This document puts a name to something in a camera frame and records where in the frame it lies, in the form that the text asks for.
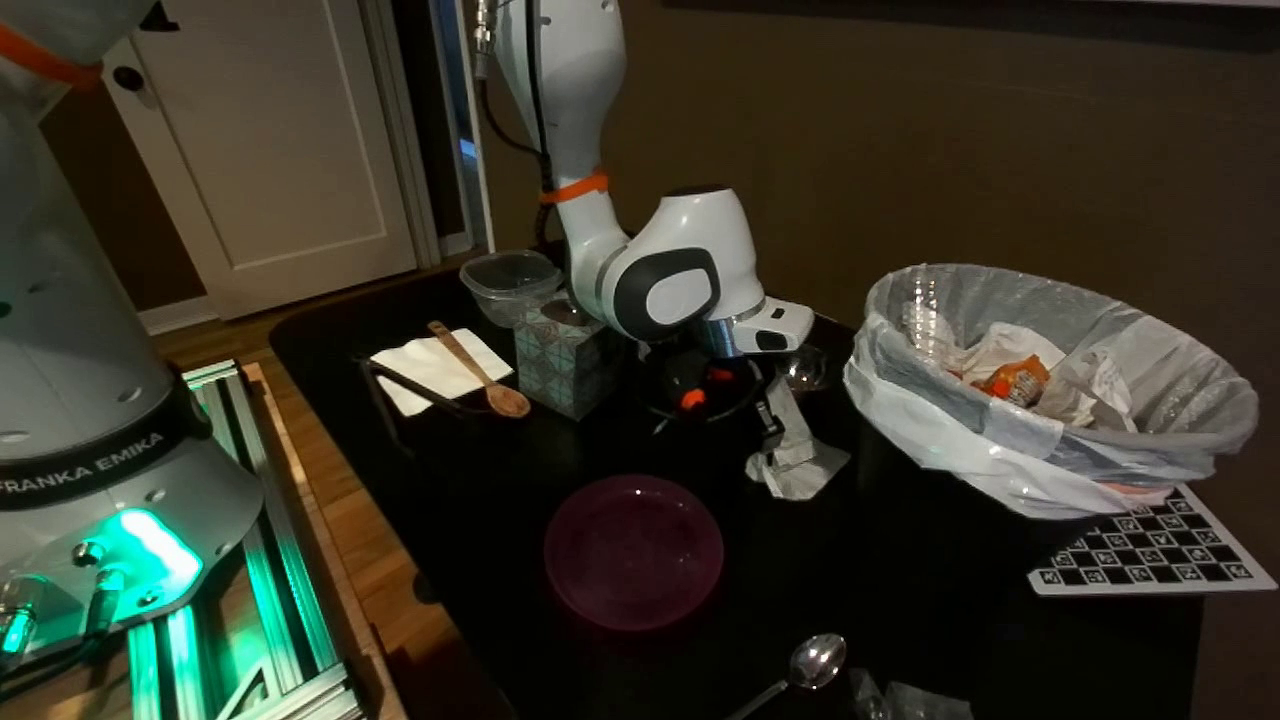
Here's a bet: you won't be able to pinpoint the white door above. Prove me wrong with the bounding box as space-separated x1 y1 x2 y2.
90 0 445 324

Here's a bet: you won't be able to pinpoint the empty clear plastic container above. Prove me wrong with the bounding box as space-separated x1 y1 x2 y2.
454 246 567 332

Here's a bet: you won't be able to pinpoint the wooden spoon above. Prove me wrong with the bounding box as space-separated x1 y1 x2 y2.
425 317 534 418

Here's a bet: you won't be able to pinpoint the black tongs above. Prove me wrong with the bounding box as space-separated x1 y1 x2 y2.
355 357 465 413

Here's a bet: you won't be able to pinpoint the purple plate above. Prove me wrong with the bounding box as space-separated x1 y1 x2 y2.
539 473 729 634

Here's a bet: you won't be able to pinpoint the shiny snack wrapper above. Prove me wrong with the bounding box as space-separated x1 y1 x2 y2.
845 663 984 720

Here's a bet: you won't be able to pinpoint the white napkin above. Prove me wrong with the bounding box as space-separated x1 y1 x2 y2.
362 324 514 418

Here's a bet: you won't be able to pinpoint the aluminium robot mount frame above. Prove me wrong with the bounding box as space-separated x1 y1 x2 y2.
0 357 370 720

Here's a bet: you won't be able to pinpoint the orange wrapper trash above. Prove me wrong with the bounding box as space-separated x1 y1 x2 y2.
976 357 1056 409

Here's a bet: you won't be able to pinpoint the metal spoon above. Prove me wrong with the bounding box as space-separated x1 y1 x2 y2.
723 626 852 720

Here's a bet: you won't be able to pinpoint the white paper towel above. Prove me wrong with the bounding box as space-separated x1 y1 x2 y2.
740 390 855 505

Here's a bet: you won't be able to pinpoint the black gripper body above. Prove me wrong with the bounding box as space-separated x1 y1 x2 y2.
638 347 778 436

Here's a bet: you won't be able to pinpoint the crumpled white paper trash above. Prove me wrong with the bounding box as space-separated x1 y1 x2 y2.
935 320 1137 431

